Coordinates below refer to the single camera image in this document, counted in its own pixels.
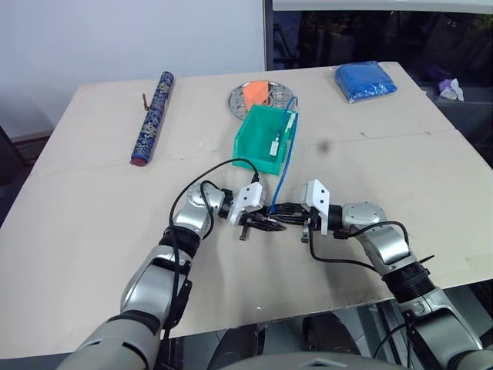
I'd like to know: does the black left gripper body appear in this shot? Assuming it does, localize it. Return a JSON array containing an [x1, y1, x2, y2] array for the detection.
[[235, 207, 270, 243]]

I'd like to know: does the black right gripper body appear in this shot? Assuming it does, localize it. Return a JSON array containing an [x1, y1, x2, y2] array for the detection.
[[287, 202, 323, 244]]

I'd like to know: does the blue cable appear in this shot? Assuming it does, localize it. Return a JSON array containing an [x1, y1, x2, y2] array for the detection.
[[268, 96, 300, 215]]

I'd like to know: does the green plastic bin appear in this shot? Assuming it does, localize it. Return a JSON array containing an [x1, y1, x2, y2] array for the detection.
[[230, 104, 301, 177]]

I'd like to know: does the perforated round metal plate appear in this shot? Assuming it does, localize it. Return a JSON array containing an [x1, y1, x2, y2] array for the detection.
[[226, 80, 294, 123]]

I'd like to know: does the orange sponge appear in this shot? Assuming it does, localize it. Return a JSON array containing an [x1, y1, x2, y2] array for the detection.
[[243, 80, 270, 109]]

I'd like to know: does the grey robot torso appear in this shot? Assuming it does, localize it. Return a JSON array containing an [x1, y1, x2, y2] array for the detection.
[[217, 351, 390, 370]]

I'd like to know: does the blue patterned scroll tube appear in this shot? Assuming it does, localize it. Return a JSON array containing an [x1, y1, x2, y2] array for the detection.
[[129, 70, 176, 168]]

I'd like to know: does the blue towel in plastic bag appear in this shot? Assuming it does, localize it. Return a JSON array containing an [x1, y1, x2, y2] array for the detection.
[[332, 61, 400, 106]]

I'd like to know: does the crumpled purple white wrapper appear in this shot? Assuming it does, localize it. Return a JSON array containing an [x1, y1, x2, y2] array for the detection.
[[436, 77, 465, 103]]

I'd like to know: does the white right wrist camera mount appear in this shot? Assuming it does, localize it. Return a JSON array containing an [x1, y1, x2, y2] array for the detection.
[[300, 178, 333, 236]]

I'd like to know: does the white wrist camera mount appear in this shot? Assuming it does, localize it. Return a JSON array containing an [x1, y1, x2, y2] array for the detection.
[[226, 183, 269, 227], [300, 178, 333, 236]]

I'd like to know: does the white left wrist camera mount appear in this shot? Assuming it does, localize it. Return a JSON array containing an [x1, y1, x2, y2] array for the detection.
[[226, 183, 269, 227]]

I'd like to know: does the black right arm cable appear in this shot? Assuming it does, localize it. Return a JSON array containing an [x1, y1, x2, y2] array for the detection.
[[307, 220, 411, 273]]

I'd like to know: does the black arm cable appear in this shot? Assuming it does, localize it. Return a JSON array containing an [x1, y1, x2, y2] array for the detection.
[[163, 157, 263, 340], [307, 220, 411, 273]]

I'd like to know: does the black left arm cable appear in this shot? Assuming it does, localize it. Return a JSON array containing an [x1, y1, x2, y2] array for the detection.
[[163, 157, 263, 340]]

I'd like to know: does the grey window frame post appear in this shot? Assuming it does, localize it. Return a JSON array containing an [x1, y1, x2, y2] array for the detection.
[[263, 0, 275, 72]]

